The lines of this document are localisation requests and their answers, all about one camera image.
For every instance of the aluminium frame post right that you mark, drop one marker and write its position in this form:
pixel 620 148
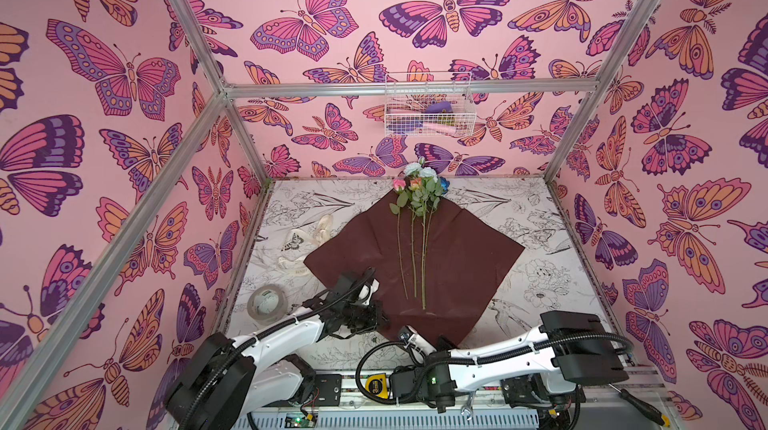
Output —
pixel 638 18

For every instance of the yellow tape measure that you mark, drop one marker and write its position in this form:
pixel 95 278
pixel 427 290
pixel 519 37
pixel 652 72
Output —
pixel 378 385

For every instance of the coral pink fake rose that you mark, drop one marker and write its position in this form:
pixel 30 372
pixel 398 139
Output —
pixel 415 193

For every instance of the clear tape roll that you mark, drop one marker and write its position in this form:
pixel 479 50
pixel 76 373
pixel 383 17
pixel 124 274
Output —
pixel 267 305

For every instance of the dark red wrapping paper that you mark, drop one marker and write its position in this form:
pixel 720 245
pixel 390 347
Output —
pixel 436 275

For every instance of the blue fake rose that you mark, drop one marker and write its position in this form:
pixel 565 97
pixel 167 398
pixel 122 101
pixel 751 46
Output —
pixel 444 185

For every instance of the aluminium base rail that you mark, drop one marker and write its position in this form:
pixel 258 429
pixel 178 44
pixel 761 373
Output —
pixel 339 392

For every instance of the silver combination wrench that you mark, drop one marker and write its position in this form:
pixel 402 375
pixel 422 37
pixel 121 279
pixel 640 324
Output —
pixel 467 410

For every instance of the small pink fake rose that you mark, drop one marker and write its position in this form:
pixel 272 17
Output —
pixel 400 186

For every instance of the white wire basket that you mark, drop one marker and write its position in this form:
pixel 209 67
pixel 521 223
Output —
pixel 453 115

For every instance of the aluminium frame post left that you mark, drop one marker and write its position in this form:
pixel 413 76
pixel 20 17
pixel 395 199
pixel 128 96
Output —
pixel 214 75

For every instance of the white fake rose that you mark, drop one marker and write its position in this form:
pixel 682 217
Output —
pixel 430 201

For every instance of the aluminium frame post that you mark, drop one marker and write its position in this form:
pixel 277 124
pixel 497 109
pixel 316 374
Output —
pixel 638 18
pixel 214 75

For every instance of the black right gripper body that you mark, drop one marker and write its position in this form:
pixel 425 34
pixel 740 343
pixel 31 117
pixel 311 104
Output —
pixel 417 345

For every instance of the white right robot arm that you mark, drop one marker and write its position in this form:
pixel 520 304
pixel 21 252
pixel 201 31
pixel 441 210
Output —
pixel 567 347

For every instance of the black yellow screwdriver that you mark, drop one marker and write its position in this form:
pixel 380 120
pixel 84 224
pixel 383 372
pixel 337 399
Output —
pixel 647 410

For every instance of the aluminium frame crossbar back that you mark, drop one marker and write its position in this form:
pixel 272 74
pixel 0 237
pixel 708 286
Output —
pixel 383 88

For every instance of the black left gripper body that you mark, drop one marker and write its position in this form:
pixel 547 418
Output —
pixel 360 317

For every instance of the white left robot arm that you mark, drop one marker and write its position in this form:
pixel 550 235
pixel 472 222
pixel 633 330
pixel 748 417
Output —
pixel 229 377

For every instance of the cream satin ribbon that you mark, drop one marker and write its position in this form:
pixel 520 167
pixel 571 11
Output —
pixel 299 243

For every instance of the green circuit board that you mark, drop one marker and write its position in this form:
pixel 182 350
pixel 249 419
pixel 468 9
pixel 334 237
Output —
pixel 299 420

